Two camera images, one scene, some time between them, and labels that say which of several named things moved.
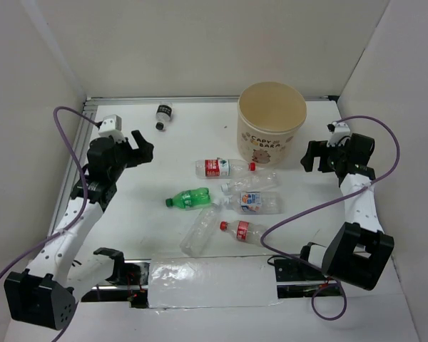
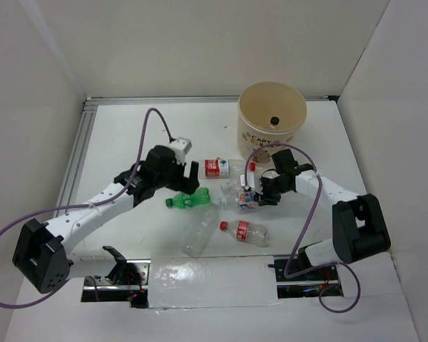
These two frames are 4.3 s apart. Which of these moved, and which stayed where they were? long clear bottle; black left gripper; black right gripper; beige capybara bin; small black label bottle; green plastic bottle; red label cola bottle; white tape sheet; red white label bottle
Moved: small black label bottle; black right gripper; black left gripper
Stayed: white tape sheet; long clear bottle; red label cola bottle; red white label bottle; green plastic bottle; beige capybara bin
